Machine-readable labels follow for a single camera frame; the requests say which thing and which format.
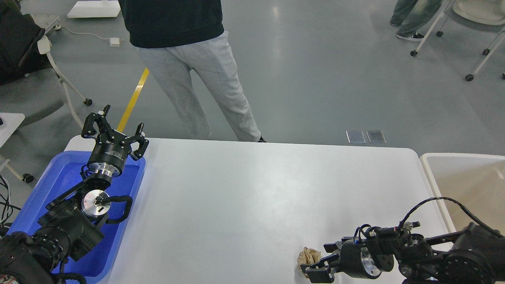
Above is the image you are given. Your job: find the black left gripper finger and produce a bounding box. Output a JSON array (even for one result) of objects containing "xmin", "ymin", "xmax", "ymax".
[
  {"xmin": 128, "ymin": 123, "xmax": 150, "ymax": 161},
  {"xmin": 81, "ymin": 105, "xmax": 112, "ymax": 140}
]

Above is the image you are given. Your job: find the grey office chair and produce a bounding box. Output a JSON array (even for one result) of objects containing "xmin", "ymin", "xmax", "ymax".
[{"xmin": 1, "ymin": 0, "xmax": 83, "ymax": 128}]

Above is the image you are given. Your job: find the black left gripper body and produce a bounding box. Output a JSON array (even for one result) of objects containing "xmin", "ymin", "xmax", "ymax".
[{"xmin": 86, "ymin": 133, "xmax": 131, "ymax": 177}]

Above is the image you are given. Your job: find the blue plastic bin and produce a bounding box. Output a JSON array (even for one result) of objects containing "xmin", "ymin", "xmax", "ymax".
[{"xmin": 9, "ymin": 151, "xmax": 146, "ymax": 284}]

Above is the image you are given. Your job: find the white power adapter with cable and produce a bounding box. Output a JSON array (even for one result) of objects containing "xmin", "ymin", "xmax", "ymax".
[{"xmin": 54, "ymin": 24, "xmax": 124, "ymax": 47}]

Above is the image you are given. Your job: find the metal floor plate right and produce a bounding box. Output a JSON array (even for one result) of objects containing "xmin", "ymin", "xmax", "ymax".
[{"xmin": 366, "ymin": 131, "xmax": 387, "ymax": 144}]

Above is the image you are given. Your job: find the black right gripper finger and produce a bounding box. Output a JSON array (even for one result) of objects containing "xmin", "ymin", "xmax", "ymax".
[
  {"xmin": 323, "ymin": 237, "xmax": 354, "ymax": 254},
  {"xmin": 301, "ymin": 254, "xmax": 340, "ymax": 283}
]

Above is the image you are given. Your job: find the white chair frame with casters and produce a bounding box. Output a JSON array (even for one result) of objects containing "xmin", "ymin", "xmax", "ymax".
[{"xmin": 410, "ymin": 0, "xmax": 505, "ymax": 82}]

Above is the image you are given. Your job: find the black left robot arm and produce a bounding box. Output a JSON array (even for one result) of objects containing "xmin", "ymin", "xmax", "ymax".
[{"xmin": 1, "ymin": 105, "xmax": 149, "ymax": 284}]

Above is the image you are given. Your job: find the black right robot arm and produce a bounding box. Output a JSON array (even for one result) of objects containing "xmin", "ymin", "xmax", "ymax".
[{"xmin": 299, "ymin": 198, "xmax": 505, "ymax": 284}]

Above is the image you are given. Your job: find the person in grey trousers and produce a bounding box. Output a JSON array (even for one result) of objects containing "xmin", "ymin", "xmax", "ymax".
[{"xmin": 119, "ymin": 0, "xmax": 265, "ymax": 142}]

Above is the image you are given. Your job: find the brown paper ball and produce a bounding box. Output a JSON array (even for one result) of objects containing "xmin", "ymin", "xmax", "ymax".
[{"xmin": 296, "ymin": 247, "xmax": 321, "ymax": 273}]

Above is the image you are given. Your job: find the metal floor plate left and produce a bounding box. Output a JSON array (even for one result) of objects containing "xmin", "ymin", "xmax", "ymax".
[{"xmin": 346, "ymin": 131, "xmax": 366, "ymax": 144}]

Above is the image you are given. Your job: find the metal floor plate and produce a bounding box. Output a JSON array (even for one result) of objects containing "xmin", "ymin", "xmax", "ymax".
[
  {"xmin": 346, "ymin": 131, "xmax": 366, "ymax": 144},
  {"xmin": 366, "ymin": 131, "xmax": 387, "ymax": 144}
]

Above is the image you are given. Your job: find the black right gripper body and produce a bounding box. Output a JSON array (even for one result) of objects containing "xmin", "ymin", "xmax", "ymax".
[{"xmin": 339, "ymin": 240, "xmax": 395, "ymax": 279}]

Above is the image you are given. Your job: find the yellow floor tape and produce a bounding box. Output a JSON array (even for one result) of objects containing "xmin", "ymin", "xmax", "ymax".
[{"xmin": 117, "ymin": 68, "xmax": 150, "ymax": 132}]

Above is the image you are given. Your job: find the white plastic bin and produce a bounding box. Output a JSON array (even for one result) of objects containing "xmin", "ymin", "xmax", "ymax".
[{"xmin": 420, "ymin": 153, "xmax": 505, "ymax": 234}]

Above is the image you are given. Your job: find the white flat board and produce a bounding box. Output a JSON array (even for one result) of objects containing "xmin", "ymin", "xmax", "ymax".
[{"xmin": 67, "ymin": 0, "xmax": 120, "ymax": 19}]

